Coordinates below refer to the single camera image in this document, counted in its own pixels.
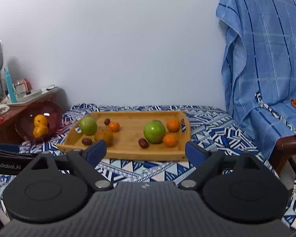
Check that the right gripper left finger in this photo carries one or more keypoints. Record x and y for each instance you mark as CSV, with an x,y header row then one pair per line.
x,y
84,162

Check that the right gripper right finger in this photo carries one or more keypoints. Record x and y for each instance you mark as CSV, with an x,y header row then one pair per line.
x,y
208,164

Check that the red date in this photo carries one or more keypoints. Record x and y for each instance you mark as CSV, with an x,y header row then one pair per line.
x,y
107,121
86,141
143,143

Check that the large brownish orange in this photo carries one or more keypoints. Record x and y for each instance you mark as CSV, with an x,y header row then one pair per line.
x,y
105,135

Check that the smaller green apple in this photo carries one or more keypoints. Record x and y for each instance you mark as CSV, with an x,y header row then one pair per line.
x,y
88,126

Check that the small mandarin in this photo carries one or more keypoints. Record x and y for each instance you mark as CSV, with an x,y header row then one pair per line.
x,y
173,125
169,140
114,126

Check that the large green apple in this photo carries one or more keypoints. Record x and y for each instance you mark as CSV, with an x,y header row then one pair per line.
x,y
154,131

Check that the brown wooden cabinet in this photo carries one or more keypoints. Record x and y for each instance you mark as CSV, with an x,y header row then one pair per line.
x,y
8,134

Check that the blue patterned tablecloth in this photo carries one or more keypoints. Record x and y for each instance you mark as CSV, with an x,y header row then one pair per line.
x,y
147,172

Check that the red glass bowl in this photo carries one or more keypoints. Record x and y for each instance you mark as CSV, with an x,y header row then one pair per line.
x,y
24,124

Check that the yellow orange in bowl lower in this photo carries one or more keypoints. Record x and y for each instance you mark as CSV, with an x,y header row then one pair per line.
x,y
40,130

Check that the yellow orange in bowl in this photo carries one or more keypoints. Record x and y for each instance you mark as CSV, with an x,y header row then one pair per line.
x,y
40,130
40,120

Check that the yellow orange in bowl upper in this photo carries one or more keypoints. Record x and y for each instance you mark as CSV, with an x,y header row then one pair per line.
x,y
40,120

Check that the wooden serving tray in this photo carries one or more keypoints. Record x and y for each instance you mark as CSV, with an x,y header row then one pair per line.
x,y
125,142

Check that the white tray on cabinet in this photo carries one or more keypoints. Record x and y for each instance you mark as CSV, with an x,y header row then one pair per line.
x,y
35,95

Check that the wooden chair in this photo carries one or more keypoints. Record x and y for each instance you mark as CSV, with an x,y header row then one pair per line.
x,y
283,160

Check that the blue plaid cloth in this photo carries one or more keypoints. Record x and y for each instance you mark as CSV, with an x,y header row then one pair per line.
x,y
260,57

